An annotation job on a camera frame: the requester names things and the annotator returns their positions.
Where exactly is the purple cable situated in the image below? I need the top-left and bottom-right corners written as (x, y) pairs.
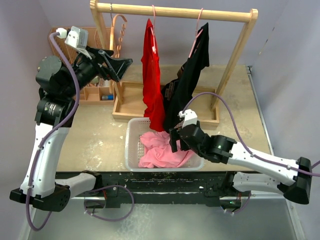
top-left (25, 32), bottom-right (136, 232)
top-left (182, 91), bottom-right (320, 215)

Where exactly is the wooden clothes rack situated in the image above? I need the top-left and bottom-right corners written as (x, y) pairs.
top-left (89, 0), bottom-right (259, 120)

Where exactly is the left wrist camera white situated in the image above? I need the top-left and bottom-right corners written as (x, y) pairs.
top-left (55, 26), bottom-right (92, 60)

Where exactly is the pink tank top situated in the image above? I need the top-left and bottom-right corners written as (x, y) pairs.
top-left (138, 131), bottom-right (195, 169)

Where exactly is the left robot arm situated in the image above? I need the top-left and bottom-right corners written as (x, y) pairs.
top-left (9, 47), bottom-right (133, 212)

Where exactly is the black t shirt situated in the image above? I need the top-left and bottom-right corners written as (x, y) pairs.
top-left (161, 23), bottom-right (210, 132)

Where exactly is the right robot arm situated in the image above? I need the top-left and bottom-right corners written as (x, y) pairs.
top-left (169, 123), bottom-right (312, 205)

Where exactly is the blue grey cylinder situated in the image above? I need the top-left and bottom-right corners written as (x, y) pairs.
top-left (101, 94), bottom-right (114, 101)

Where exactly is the pink wire hanger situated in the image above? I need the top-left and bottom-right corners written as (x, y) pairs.
top-left (188, 8), bottom-right (204, 58)
top-left (151, 5), bottom-right (157, 54)

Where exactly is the orange hanger with metal hook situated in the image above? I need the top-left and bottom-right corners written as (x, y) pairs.
top-left (109, 13), bottom-right (128, 58)

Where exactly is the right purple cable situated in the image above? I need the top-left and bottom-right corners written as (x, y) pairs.
top-left (182, 91), bottom-right (320, 215)

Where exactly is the red t shirt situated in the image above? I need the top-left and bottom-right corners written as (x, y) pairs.
top-left (141, 19), bottom-right (165, 132)

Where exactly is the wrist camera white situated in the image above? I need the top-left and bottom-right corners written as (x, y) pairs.
top-left (178, 109), bottom-right (198, 128)
top-left (55, 26), bottom-right (92, 60)

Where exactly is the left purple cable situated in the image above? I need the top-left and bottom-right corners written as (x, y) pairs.
top-left (25, 32), bottom-right (136, 232)

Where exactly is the peach plastic file organizer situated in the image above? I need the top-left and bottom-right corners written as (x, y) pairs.
top-left (55, 27), bottom-right (116, 106)

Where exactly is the white plastic basket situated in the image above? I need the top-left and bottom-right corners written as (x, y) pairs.
top-left (124, 117), bottom-right (205, 173)

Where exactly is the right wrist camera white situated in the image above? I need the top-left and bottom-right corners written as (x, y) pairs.
top-left (178, 109), bottom-right (198, 128)

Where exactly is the aluminium frame rail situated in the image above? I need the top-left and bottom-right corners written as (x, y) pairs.
top-left (19, 65), bottom-right (306, 240)

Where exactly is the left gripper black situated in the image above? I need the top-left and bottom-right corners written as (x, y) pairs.
top-left (62, 44), bottom-right (131, 98)

